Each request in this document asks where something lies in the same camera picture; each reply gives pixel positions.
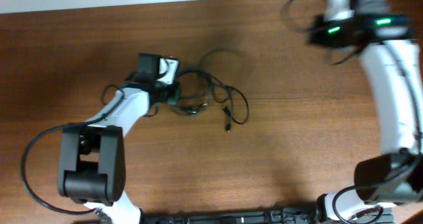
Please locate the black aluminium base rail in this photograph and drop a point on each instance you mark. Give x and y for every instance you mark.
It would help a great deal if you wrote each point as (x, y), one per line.
(288, 215)

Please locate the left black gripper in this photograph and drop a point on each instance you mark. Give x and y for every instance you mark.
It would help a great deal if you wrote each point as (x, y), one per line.
(176, 98)

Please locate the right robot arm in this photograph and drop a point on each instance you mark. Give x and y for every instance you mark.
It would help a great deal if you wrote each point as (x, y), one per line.
(384, 43)

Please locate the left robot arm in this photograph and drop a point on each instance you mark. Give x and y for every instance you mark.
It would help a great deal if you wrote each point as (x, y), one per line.
(92, 169)

